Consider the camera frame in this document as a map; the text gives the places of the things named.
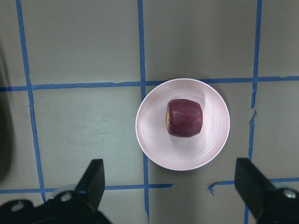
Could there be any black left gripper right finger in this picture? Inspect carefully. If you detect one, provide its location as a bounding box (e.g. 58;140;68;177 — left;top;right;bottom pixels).
235;158;276;220

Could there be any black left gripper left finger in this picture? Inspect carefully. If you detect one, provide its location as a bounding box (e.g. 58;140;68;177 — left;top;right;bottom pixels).
75;159;105;210

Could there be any red apple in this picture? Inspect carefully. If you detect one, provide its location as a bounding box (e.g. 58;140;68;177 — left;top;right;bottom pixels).
166;99;203;138

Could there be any pink plate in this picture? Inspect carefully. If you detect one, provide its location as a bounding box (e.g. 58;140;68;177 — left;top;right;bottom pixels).
135;78;230;171

